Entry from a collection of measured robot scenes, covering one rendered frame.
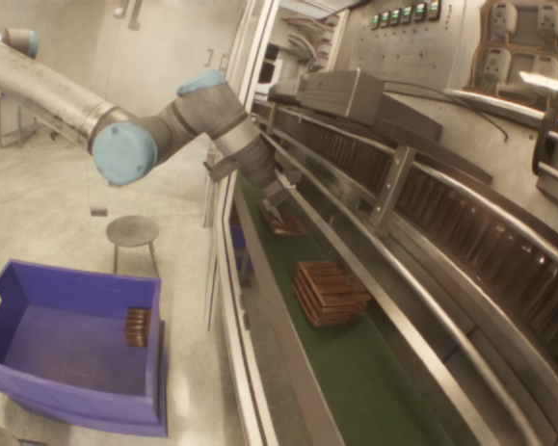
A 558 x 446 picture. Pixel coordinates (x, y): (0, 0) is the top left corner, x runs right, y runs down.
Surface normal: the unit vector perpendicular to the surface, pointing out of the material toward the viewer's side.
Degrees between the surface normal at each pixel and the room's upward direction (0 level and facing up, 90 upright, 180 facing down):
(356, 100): 90
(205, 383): 0
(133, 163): 92
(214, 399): 0
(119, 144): 91
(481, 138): 90
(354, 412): 2
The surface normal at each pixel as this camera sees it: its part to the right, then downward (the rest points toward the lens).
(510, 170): -0.94, -0.09
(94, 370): 0.24, -0.86
